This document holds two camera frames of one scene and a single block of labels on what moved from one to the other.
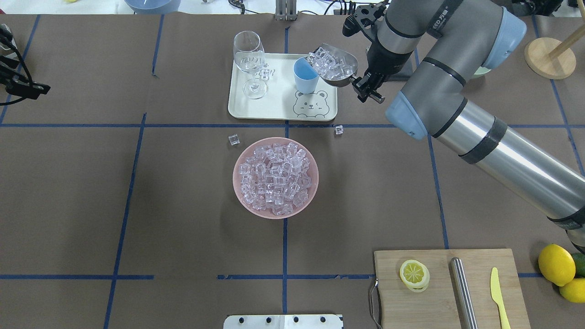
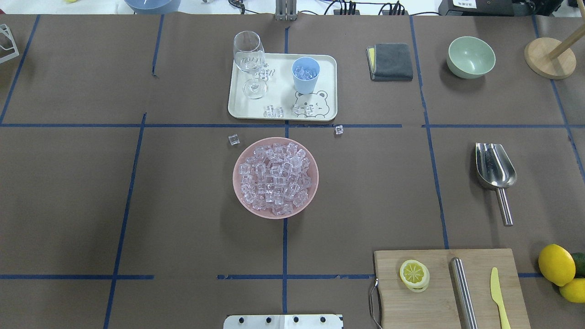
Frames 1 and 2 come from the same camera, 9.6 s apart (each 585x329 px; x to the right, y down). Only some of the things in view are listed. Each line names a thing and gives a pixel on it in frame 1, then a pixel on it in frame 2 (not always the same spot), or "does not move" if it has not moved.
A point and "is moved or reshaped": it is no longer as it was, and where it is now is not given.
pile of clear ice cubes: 276,177 does not move
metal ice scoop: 337,66 is moved or reshaped
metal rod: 465,305 does not move
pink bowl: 264,142 does not move
